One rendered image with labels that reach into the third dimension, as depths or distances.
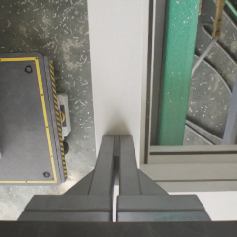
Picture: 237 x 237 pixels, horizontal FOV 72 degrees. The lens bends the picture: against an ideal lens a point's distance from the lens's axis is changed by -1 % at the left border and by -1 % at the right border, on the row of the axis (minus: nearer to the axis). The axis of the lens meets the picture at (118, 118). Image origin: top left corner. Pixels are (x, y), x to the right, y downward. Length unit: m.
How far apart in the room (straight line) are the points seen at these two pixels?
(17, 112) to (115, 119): 0.80
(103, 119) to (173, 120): 0.11
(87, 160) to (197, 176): 1.10
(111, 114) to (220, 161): 0.18
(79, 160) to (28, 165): 0.41
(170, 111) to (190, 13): 0.12
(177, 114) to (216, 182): 0.09
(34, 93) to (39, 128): 0.17
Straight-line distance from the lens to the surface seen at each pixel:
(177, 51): 0.23
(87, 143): 1.22
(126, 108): 0.15
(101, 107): 0.15
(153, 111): 0.24
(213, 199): 0.22
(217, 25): 0.95
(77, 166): 1.33
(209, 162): 0.27
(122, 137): 0.15
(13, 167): 1.08
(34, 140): 0.94
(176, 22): 0.23
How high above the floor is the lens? 1.08
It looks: 73 degrees down
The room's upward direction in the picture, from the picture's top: 177 degrees counter-clockwise
